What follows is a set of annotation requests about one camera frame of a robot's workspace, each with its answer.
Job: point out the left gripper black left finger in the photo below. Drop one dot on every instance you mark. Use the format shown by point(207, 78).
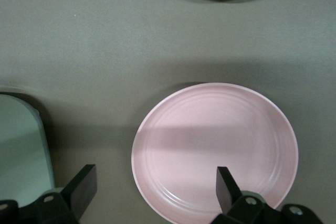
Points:
point(78, 195)

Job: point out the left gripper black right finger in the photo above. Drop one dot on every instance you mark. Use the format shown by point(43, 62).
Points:
point(228, 192)

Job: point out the pink plate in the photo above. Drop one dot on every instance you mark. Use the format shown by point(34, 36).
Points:
point(210, 134)

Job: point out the beige chrome toaster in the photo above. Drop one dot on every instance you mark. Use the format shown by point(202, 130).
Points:
point(18, 142)

